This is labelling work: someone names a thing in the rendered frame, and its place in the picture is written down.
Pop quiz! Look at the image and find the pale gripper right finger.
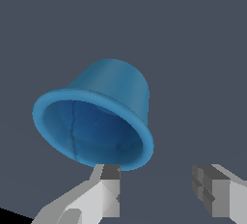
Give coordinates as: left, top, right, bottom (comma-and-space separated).
191, 163, 247, 224

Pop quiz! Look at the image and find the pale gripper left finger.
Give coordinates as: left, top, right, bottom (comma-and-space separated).
31, 163, 122, 224

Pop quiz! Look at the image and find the blue cup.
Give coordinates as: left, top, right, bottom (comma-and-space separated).
31, 58, 155, 172

